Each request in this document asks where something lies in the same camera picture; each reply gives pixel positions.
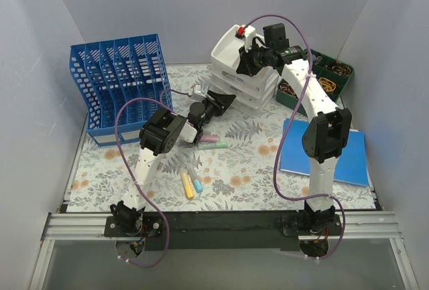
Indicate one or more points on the white drawer organizer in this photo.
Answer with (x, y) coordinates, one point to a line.
(252, 92)

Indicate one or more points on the yellow highlighter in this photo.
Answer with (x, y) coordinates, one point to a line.
(187, 184)

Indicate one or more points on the blue notebook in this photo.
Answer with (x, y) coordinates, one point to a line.
(351, 167)

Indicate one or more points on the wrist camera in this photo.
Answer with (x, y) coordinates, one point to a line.
(199, 91)
(246, 33)

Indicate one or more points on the aluminium frame rail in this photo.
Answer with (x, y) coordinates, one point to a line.
(223, 250)

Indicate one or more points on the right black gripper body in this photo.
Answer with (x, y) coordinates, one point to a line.
(248, 59)

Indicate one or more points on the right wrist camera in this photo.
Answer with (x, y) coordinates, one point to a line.
(246, 33)

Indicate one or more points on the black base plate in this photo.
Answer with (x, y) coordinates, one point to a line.
(220, 230)

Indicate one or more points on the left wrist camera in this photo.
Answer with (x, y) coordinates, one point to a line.
(199, 91)

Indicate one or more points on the green compartment tray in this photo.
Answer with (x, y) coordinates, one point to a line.
(332, 74)

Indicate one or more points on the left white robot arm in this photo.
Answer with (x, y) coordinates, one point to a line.
(157, 137)

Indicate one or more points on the green highlighter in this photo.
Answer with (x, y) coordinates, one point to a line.
(212, 145)

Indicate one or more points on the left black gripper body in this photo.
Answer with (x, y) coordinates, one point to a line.
(214, 105)

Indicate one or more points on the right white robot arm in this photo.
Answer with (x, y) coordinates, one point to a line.
(328, 125)

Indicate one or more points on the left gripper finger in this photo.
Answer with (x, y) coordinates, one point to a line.
(216, 96)
(225, 102)

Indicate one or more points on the purple highlighter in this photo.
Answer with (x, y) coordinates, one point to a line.
(210, 138)

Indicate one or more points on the blue highlighter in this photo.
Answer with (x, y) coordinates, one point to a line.
(194, 178)

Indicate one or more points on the blue plastic file rack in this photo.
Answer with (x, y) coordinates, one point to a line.
(121, 81)

